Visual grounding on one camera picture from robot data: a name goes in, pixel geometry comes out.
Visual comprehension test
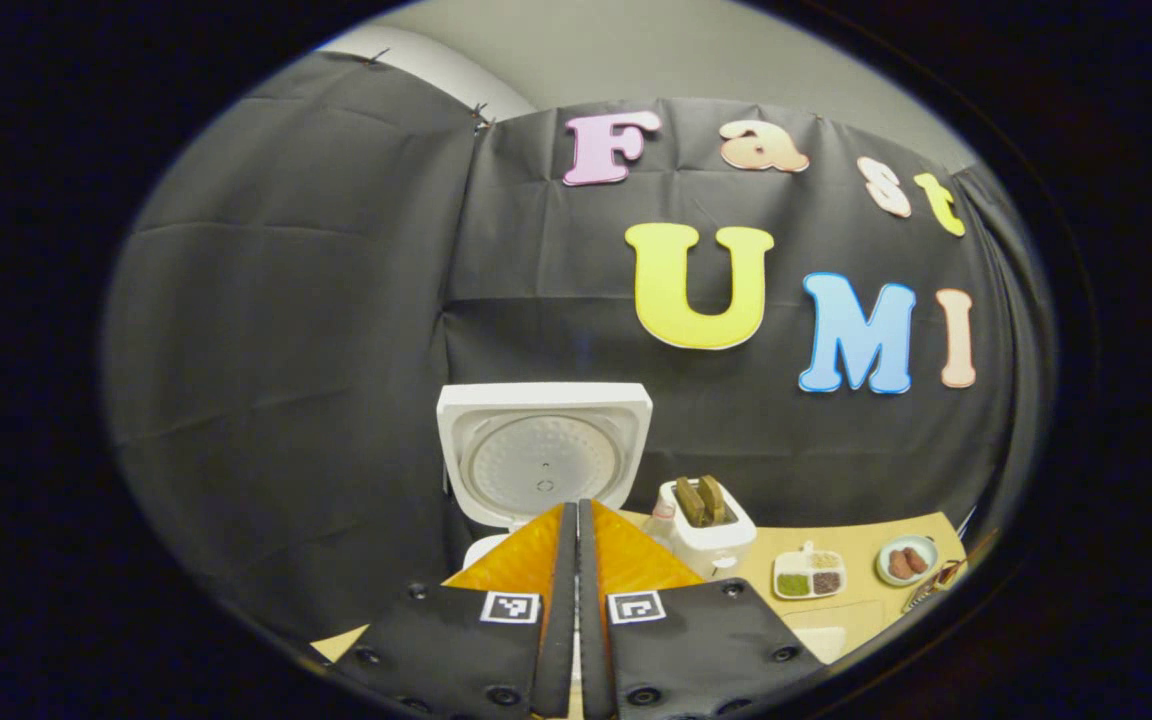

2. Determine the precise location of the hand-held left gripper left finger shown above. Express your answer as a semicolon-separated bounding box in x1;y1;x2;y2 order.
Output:
329;500;579;720

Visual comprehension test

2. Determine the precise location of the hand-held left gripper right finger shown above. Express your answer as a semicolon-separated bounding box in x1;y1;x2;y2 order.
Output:
576;500;827;720

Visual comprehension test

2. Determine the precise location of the white rice cooker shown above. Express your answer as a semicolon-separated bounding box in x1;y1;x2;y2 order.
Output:
436;382;654;573

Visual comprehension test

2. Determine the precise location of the white toaster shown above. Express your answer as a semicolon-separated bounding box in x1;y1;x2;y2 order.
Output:
656;476;758;581

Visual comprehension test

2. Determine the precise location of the white divided dish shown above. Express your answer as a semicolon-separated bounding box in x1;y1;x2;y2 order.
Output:
772;542;848;602

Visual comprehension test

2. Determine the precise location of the pale green plate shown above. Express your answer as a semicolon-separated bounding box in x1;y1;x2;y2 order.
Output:
875;534;940;588

